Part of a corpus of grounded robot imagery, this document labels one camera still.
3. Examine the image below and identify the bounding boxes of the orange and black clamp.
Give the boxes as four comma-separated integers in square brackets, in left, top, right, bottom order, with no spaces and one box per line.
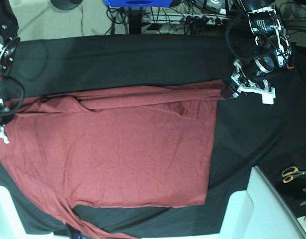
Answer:
[286,42,297,69]

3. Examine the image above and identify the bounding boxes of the yellow-handled scissors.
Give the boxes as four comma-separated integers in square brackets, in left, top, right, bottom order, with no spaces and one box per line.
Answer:
[281,166,306,184]

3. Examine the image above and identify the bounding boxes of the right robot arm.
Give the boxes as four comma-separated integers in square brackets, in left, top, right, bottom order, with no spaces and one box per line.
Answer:
[0,0,25,144]

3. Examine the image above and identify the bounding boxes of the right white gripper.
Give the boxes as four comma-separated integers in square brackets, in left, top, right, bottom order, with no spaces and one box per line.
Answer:
[0,125,9,144]

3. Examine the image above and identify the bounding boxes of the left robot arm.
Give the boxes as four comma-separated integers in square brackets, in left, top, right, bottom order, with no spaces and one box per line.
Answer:
[221,0,294,105]

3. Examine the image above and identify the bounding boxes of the black round base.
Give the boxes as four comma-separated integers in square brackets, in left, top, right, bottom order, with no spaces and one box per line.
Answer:
[51,0,83,10]

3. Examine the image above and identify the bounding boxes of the white power strip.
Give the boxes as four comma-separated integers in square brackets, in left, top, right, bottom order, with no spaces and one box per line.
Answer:
[185,14,230,25]

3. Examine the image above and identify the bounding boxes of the blue plastic box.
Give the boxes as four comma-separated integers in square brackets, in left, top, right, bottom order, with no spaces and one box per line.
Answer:
[103,0,172,7]

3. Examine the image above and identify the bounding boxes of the red long-sleeve T-shirt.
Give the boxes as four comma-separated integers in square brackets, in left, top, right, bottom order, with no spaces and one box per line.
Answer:
[0,80,223,239]

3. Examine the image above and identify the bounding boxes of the black table cloth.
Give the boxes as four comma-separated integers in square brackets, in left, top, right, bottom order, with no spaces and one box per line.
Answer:
[9,34,306,238]

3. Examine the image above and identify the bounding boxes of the black stand post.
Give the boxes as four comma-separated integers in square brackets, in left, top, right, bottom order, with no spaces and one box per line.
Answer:
[125,7,144,34]

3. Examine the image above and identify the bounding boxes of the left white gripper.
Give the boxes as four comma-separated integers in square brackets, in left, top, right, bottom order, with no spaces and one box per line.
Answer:
[220,59,276,105]

